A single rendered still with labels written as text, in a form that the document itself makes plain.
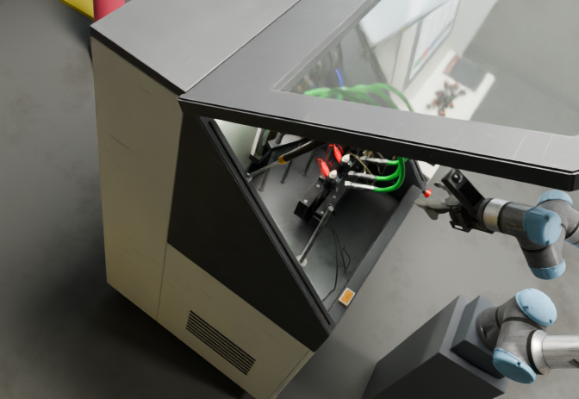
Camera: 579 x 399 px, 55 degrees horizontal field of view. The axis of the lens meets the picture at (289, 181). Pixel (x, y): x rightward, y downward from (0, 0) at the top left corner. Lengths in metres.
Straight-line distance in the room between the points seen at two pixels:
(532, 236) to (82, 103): 2.49
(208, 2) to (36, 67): 2.03
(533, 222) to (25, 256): 2.13
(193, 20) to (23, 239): 1.63
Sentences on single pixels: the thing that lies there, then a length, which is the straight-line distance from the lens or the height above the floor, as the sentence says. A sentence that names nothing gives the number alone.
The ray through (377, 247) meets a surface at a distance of 1.82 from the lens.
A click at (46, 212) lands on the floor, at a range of 2.84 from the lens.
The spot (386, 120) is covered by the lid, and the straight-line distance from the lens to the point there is 1.02.
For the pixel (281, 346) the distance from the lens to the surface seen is 1.89.
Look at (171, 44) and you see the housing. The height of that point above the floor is 1.50.
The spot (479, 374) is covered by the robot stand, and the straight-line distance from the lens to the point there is 1.98.
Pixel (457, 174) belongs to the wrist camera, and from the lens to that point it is 1.37.
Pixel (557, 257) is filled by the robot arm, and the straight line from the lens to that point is 1.38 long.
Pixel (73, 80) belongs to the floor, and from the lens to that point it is 3.33.
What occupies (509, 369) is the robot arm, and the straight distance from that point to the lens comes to 1.71.
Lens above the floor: 2.43
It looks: 53 degrees down
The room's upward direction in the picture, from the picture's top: 23 degrees clockwise
